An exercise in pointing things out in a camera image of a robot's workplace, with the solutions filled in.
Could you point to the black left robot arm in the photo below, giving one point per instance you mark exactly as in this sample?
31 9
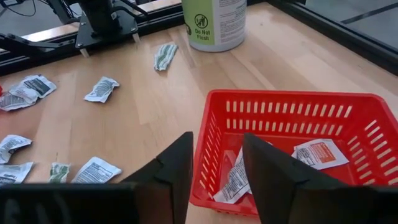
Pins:
96 12

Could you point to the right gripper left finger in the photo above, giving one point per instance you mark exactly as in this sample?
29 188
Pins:
174 174

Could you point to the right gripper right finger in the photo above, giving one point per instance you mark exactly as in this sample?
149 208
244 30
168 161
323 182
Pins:
270 186

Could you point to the green white wipes canister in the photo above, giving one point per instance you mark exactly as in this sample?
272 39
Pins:
214 25

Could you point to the white packet black print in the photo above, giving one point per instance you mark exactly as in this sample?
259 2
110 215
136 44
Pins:
101 89
14 172
96 170
11 147
15 99
37 85
233 183

